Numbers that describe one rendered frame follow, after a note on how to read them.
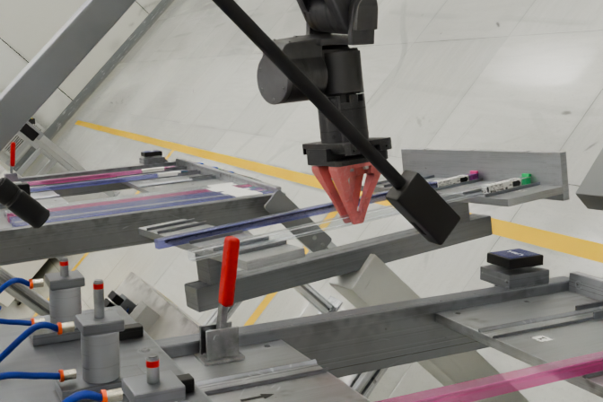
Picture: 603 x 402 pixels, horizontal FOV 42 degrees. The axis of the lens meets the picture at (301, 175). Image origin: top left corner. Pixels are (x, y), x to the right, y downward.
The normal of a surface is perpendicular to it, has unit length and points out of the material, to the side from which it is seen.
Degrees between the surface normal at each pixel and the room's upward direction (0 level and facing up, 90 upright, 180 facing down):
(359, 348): 90
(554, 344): 47
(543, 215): 0
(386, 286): 90
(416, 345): 90
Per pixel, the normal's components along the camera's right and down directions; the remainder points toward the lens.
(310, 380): 0.00, -0.99
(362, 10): 0.63, 0.21
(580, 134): -0.65, -0.63
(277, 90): -0.77, 0.15
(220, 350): 0.46, 0.11
